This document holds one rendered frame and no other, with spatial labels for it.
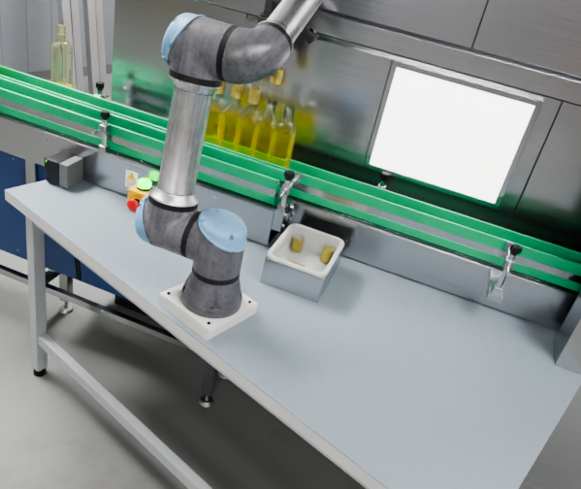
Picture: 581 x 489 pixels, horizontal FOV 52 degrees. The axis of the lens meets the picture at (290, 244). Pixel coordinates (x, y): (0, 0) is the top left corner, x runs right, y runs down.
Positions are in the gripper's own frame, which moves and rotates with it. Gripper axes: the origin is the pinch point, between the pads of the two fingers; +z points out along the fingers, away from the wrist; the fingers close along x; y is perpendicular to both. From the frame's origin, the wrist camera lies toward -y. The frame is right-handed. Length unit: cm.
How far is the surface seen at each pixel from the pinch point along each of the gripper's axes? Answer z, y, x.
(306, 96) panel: 8.4, -6.6, -11.9
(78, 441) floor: 123, 28, 51
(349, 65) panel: -4.4, -17.6, -12.1
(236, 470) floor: 123, -23, 35
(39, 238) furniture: 64, 57, 33
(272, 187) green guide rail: 29.1, -9.6, 13.7
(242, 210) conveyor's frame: 38.4, -2.6, 15.6
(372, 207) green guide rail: 29.2, -38.2, 3.7
